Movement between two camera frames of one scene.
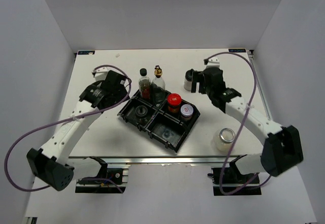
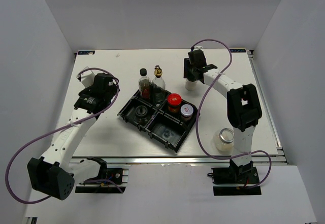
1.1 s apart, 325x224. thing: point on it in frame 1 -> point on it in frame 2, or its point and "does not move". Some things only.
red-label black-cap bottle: x=144 y=84 does not move
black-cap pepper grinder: x=141 y=110 does not move
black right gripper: x=198 y=76 -> x=185 y=68
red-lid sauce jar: x=173 y=101 does not move
